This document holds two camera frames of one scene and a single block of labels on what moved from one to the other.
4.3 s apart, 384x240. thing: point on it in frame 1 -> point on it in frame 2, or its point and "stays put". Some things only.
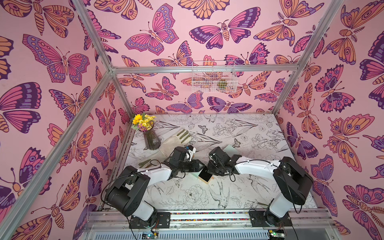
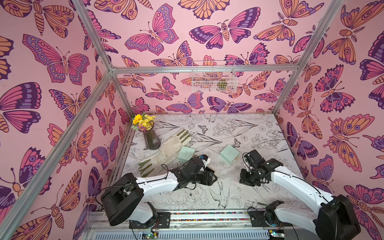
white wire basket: x=214 y=76 stays put
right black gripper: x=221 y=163 -> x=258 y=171
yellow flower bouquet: x=143 y=122 stays put
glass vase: x=151 y=139 stays put
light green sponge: x=230 y=150 stays put
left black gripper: x=194 y=165 -> x=207 y=177
